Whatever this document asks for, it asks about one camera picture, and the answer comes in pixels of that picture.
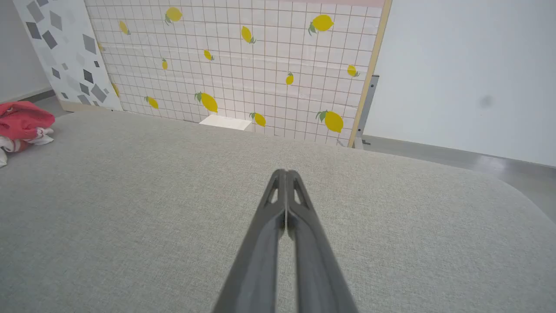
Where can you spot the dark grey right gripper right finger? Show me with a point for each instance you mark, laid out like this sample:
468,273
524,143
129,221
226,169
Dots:
317,265

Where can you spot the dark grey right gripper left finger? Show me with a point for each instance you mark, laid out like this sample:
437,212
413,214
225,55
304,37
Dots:
256,261

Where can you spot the red and white jersey shirt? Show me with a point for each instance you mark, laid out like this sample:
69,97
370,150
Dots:
21,119

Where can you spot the white rectangular box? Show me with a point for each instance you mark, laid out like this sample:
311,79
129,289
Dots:
226,122

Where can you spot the grey metal panel stand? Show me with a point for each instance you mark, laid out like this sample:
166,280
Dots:
365,108

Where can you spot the lemon print grid panel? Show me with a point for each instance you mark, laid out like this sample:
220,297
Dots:
260,74

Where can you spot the grey terrazzo print panel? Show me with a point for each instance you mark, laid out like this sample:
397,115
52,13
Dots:
65,48

